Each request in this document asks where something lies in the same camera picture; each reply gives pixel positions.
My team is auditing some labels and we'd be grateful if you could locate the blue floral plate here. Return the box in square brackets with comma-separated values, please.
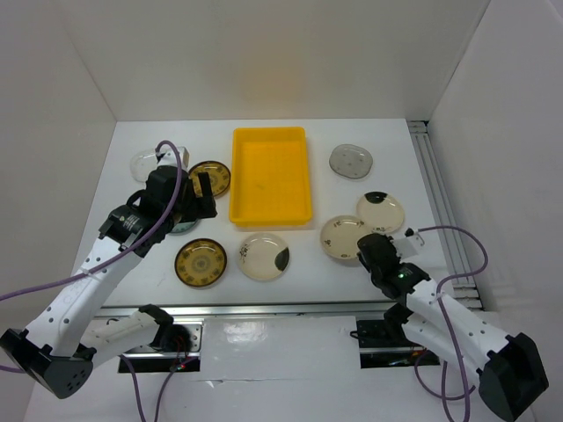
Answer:
[170, 221, 198, 236]

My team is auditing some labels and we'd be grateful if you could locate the clear grey plastic plate right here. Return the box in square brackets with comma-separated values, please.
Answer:
[328, 144, 373, 179]

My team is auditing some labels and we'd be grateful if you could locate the cream plate with characters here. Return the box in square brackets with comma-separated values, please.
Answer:
[320, 215, 372, 264]

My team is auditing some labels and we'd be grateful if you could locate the cream plate black brushstroke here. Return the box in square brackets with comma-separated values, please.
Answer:
[238, 232, 290, 281]
[356, 191, 406, 234]

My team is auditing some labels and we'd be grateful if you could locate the cream plate black brushstroke lower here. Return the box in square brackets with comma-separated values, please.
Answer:
[238, 232, 290, 281]

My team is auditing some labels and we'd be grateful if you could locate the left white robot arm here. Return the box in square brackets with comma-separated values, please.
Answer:
[1, 165, 216, 399]

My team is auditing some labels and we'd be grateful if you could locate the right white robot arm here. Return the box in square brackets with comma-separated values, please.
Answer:
[357, 234, 549, 421]

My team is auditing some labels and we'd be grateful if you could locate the yellow patterned plate lower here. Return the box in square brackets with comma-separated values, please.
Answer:
[174, 238, 228, 288]

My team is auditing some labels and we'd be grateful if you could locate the yellow patterned plate upper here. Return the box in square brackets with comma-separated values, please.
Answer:
[188, 160, 230, 198]

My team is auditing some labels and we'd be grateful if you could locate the white front cover board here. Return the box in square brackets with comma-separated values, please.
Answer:
[200, 316, 360, 382]

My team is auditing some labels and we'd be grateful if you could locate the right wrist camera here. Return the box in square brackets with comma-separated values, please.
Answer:
[392, 228, 426, 260]

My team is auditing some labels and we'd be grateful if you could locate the yellow plastic bin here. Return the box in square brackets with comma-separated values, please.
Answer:
[229, 127, 312, 227]

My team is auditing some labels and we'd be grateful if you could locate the cream plate black brushstroke right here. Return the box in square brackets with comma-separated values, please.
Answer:
[356, 191, 406, 234]

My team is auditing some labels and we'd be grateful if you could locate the yellow patterned plate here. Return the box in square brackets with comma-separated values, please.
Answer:
[188, 160, 230, 198]
[174, 238, 228, 288]

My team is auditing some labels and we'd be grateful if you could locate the aluminium rail right side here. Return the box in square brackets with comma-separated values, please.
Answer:
[406, 120, 483, 310]

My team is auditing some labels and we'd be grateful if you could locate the clear plastic plate left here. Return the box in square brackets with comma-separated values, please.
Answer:
[129, 149, 157, 183]

